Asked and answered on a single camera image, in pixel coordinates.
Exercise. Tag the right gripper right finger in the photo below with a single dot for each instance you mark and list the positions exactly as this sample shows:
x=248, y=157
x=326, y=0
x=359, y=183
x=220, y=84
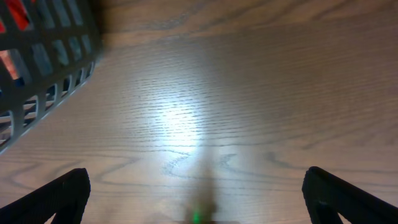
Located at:
x=328, y=198

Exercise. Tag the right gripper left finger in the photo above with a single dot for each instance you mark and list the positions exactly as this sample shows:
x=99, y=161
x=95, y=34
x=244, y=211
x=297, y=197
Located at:
x=63, y=200

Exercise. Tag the orange spaghetti package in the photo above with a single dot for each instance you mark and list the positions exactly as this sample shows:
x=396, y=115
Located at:
x=14, y=18

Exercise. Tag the grey plastic basket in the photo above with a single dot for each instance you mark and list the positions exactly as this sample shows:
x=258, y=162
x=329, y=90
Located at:
x=59, y=53

